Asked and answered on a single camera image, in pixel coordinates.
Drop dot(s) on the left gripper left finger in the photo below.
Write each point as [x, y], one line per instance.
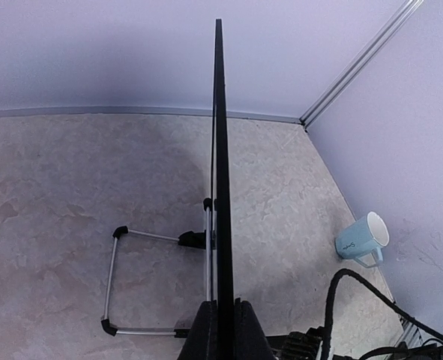
[201, 341]

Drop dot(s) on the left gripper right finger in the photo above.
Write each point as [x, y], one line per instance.
[250, 340]

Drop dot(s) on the white whiteboard black frame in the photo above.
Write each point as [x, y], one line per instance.
[222, 284]

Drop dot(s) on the whiteboard wire stand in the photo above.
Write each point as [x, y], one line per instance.
[156, 282]

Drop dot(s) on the light blue ceramic mug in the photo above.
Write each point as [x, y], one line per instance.
[363, 241]

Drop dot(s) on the right aluminium corner post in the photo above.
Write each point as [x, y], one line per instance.
[359, 62]

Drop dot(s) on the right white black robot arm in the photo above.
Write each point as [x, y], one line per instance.
[405, 344]

